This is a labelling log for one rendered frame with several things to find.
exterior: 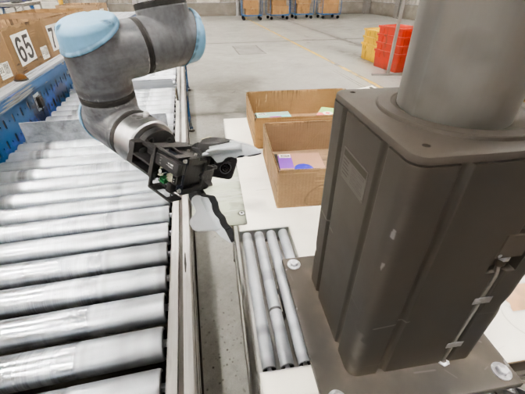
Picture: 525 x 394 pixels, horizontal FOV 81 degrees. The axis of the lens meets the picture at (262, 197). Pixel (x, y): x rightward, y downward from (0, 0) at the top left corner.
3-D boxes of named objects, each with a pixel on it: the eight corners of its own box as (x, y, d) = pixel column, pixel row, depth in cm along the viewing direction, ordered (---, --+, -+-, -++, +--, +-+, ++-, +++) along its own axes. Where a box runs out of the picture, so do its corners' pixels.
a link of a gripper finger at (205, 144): (232, 162, 44) (192, 173, 50) (240, 161, 46) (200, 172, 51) (224, 130, 44) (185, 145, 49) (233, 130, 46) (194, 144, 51)
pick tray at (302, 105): (370, 142, 101) (376, 112, 96) (254, 149, 97) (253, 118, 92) (341, 112, 125) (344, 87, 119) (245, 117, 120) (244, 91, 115)
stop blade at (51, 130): (169, 137, 113) (166, 112, 108) (30, 148, 104) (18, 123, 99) (170, 136, 113) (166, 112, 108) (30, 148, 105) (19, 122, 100)
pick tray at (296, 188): (432, 198, 75) (446, 161, 69) (276, 209, 71) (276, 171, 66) (382, 147, 98) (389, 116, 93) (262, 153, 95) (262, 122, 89)
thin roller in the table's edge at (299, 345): (312, 359, 43) (275, 229, 65) (298, 362, 42) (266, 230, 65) (312, 367, 44) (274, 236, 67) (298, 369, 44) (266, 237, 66)
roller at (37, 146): (179, 147, 110) (176, 134, 107) (16, 162, 101) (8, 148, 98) (179, 141, 114) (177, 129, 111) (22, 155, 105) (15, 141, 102)
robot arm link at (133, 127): (155, 159, 60) (163, 109, 56) (171, 169, 58) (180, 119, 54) (111, 162, 53) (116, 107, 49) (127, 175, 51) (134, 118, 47)
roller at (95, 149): (179, 155, 105) (176, 141, 102) (6, 172, 95) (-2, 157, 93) (179, 149, 109) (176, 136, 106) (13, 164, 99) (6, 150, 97)
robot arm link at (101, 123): (65, 94, 54) (84, 142, 61) (104, 119, 48) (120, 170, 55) (114, 78, 59) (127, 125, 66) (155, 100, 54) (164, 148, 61)
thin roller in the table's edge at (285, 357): (294, 363, 42) (263, 230, 65) (280, 364, 42) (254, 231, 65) (294, 370, 43) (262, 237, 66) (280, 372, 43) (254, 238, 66)
